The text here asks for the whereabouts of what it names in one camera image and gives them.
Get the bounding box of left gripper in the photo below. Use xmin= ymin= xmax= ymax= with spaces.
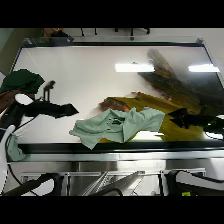
xmin=49 ymin=102 xmax=80 ymax=120

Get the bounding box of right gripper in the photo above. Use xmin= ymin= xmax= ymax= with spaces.
xmin=167 ymin=107 xmax=193 ymax=130

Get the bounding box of pale green polo shirt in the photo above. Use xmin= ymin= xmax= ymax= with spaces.
xmin=68 ymin=106 xmax=166 ymax=151

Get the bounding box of dark green garment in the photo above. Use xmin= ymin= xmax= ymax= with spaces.
xmin=0 ymin=68 xmax=46 ymax=95

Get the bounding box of brown garment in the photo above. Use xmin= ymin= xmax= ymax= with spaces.
xmin=0 ymin=91 xmax=36 ymax=114

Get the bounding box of pale green garment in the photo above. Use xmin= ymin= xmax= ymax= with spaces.
xmin=5 ymin=134 xmax=27 ymax=163

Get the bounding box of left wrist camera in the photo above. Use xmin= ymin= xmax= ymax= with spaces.
xmin=42 ymin=80 xmax=57 ymax=103

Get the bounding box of silver frame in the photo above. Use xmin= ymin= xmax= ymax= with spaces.
xmin=6 ymin=149 xmax=224 ymax=197

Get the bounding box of black cable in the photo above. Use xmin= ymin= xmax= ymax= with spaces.
xmin=5 ymin=153 xmax=25 ymax=188

